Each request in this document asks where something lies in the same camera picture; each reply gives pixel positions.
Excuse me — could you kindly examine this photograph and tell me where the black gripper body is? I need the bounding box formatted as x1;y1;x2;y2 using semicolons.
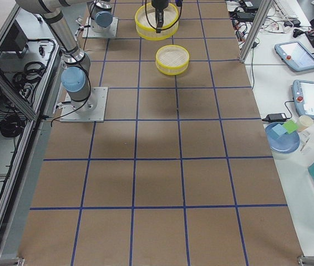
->
151;0;169;9

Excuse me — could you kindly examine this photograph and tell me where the yellow bamboo steamer tier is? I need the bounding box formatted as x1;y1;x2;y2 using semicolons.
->
155;45;190;75
134;4;180;41

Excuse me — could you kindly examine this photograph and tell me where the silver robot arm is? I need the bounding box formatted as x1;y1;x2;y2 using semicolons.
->
87;1;169;33
16;1;169;111

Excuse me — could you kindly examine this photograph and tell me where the upper blue teach pendant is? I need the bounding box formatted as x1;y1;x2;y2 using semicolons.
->
274;41;314;72

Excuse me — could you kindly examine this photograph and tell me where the black power adapter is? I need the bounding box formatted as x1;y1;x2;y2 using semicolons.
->
262;113;289;123

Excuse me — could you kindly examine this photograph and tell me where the blue foam cube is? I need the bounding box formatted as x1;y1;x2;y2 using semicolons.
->
271;124;287;139

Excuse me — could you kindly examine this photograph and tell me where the green foam cube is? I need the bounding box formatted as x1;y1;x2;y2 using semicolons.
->
282;119;298;134

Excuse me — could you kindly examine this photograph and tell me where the blue plate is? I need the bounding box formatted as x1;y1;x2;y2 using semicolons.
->
265;122;300;154

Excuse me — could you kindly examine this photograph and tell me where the beige cup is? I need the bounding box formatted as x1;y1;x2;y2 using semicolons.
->
296;115;313;132

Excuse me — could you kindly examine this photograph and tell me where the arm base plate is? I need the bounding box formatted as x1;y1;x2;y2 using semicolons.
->
59;87;108;122
82;17;118;39

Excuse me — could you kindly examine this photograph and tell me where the aluminium frame post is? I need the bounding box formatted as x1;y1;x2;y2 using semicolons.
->
239;0;274;63

